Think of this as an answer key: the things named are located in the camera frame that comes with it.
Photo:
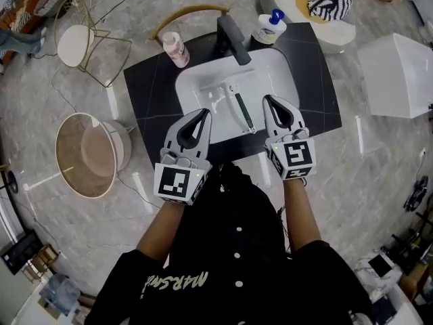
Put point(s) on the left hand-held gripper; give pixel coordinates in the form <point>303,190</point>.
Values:
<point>176,181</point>

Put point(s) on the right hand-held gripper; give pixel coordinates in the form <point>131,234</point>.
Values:
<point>297,156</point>

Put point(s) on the toothbrush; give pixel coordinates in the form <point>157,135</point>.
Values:
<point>244,112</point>

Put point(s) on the person's left forearm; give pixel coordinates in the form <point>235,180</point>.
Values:
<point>162,229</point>

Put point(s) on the person's right forearm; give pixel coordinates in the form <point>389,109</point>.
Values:
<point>301,212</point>

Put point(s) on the white sink basin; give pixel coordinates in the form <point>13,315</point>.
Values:
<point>203,90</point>

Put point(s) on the black top wooden vanity cabinet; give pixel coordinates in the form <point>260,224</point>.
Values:
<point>149,90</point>

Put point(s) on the pink bottle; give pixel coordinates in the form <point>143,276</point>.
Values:
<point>176,49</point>

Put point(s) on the white blue pump soap bottle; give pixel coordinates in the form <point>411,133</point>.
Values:
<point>269,29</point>

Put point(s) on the black faucet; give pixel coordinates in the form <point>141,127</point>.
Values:
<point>231,39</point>

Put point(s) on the white round armchair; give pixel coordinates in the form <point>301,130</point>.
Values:
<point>338,34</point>

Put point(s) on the round beige side table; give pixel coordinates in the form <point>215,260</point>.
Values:
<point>86,154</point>

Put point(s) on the curved wooden chair back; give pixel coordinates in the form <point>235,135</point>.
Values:
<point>189,15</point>

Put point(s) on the white bathtub block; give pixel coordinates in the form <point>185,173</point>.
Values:
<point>395,76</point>

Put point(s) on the person's black buttoned shirt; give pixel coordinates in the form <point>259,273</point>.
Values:
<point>233,269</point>

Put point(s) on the white floor socket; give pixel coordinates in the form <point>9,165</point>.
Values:
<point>423,152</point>

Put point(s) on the black headset device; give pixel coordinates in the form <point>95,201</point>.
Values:
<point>416,195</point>

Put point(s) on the black round stand base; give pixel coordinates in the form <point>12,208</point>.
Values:
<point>11,181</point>

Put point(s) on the marble top table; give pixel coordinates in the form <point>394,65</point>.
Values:
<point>368,283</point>

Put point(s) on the small wooden stool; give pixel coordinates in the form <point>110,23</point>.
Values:
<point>42,262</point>

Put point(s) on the grey blue bag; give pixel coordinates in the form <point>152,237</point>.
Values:
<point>61,295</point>

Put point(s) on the black box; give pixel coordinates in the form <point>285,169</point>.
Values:
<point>20,252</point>

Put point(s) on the orange sofa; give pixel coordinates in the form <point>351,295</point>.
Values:
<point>30,2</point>

